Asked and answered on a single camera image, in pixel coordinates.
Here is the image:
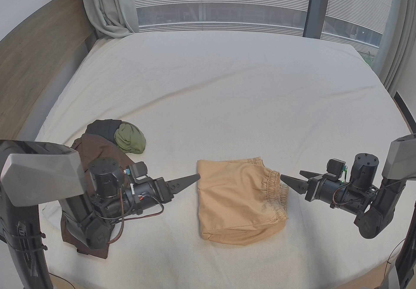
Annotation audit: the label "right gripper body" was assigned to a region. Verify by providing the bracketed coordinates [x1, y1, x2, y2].
[305, 175, 350, 208]

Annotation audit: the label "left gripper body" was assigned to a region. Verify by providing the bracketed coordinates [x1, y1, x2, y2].
[128, 177, 175, 215]

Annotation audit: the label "tan shorts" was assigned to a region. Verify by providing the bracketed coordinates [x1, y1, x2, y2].
[197, 156, 290, 246]

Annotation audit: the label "green garment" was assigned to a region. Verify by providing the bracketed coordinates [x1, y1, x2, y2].
[114, 122, 147, 154]

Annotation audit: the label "brown shorts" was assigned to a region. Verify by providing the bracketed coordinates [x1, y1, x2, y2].
[60, 133, 143, 260]

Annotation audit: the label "black garment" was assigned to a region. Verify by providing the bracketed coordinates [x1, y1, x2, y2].
[86, 119, 122, 145]

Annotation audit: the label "bed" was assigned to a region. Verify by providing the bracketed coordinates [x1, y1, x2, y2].
[0, 0, 411, 289]

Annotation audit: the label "black cable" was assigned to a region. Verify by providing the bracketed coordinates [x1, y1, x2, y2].
[48, 272, 77, 289]
[109, 203, 164, 244]

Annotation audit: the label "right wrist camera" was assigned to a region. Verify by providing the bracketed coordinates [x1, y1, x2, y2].
[327, 158, 347, 181]

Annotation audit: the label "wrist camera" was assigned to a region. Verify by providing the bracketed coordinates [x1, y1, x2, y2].
[128, 162, 149, 185]
[327, 158, 347, 181]

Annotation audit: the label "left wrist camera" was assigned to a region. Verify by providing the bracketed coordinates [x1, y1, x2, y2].
[128, 162, 149, 185]

